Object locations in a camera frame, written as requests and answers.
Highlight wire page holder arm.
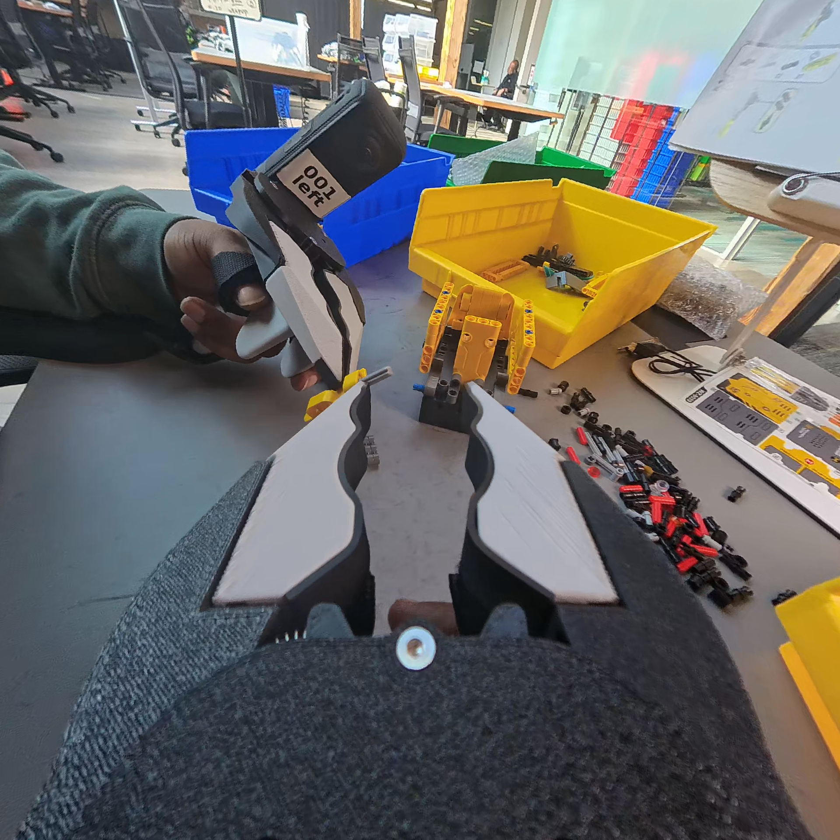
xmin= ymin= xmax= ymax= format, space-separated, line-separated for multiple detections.
xmin=766 ymin=171 xmax=840 ymax=231

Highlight lego instruction booklet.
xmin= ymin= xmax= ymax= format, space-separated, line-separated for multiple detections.
xmin=668 ymin=0 xmax=840 ymax=175

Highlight black office chair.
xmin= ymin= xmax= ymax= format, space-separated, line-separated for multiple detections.
xmin=395 ymin=35 xmax=462 ymax=147
xmin=117 ymin=0 xmax=248 ymax=150

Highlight green plastic bin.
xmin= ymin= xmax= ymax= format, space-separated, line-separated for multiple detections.
xmin=427 ymin=133 xmax=617 ymax=192

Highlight stack of red blue bins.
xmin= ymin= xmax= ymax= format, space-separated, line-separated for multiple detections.
xmin=609 ymin=97 xmax=698 ymax=211

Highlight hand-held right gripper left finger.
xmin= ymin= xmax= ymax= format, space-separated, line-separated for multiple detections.
xmin=212 ymin=382 xmax=376 ymax=637

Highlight small yellow lego piece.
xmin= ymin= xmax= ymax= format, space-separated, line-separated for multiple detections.
xmin=303 ymin=368 xmax=369 ymax=423

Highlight silver bubble wrap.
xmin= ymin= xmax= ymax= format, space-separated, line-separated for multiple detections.
xmin=655 ymin=255 xmax=769 ymax=340
xmin=451 ymin=133 xmax=541 ymax=186

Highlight black lego gear parts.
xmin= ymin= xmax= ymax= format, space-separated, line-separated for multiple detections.
xmin=522 ymin=244 xmax=595 ymax=280

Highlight person's left hand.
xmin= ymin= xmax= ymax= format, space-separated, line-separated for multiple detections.
xmin=163 ymin=218 xmax=322 ymax=392

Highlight wooden office desk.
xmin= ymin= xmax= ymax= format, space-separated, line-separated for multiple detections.
xmin=189 ymin=48 xmax=333 ymax=127
xmin=419 ymin=84 xmax=566 ymax=143

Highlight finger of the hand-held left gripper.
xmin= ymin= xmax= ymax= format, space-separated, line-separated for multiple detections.
xmin=328 ymin=271 xmax=367 ymax=383
xmin=266 ymin=223 xmax=347 ymax=389

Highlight black power cable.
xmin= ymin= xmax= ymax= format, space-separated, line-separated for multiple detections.
xmin=616 ymin=336 xmax=718 ymax=383

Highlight yellow lego vehicle model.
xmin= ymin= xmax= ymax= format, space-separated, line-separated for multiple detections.
xmin=412 ymin=283 xmax=538 ymax=434

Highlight person's right hand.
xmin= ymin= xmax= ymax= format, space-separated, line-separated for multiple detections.
xmin=387 ymin=598 xmax=460 ymax=637

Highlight yellow plastic storage bin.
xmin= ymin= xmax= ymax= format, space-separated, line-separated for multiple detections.
xmin=773 ymin=576 xmax=840 ymax=750
xmin=407 ymin=178 xmax=718 ymax=370

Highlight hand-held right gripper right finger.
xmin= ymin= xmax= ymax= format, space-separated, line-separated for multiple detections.
xmin=451 ymin=382 xmax=620 ymax=637

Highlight lego sticker sheet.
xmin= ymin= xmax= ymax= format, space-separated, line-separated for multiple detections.
xmin=684 ymin=356 xmax=840 ymax=501

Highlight blue plastic bin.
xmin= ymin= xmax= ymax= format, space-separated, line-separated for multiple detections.
xmin=184 ymin=126 xmax=455 ymax=269

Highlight pile of small lego pins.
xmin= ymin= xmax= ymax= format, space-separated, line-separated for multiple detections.
xmin=546 ymin=378 xmax=799 ymax=609

